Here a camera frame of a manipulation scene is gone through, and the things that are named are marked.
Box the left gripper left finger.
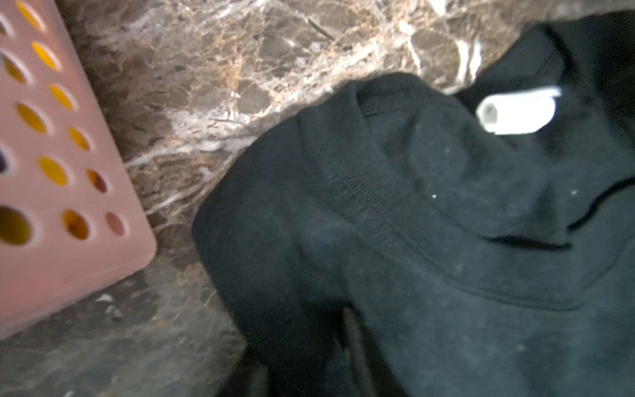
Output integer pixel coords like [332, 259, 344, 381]
[216, 347, 271, 397]

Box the pink perforated plastic basket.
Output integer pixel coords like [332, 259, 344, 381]
[1, 1, 157, 337]

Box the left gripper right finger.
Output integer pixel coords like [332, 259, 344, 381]
[340, 306, 408, 397]

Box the black t-shirt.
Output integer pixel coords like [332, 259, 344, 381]
[193, 10, 634, 396]

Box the yellow t-shirt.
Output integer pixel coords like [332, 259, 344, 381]
[1, 1, 109, 247]

